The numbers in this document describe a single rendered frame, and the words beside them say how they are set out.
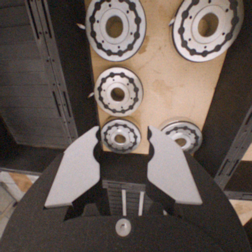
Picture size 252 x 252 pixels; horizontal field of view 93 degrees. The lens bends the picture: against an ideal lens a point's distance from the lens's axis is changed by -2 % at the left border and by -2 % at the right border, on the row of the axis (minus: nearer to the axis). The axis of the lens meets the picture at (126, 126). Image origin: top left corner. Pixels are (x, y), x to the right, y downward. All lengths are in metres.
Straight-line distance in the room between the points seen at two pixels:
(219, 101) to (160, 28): 0.18
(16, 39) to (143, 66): 0.28
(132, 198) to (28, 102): 0.48
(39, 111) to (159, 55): 0.34
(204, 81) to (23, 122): 0.49
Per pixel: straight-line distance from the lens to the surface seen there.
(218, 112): 0.31
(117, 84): 0.25
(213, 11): 0.27
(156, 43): 0.28
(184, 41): 0.26
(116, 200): 0.60
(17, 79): 0.42
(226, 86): 0.30
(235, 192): 0.38
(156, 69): 0.28
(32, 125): 0.46
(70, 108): 0.23
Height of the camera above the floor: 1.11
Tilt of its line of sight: 60 degrees down
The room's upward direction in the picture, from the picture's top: 166 degrees counter-clockwise
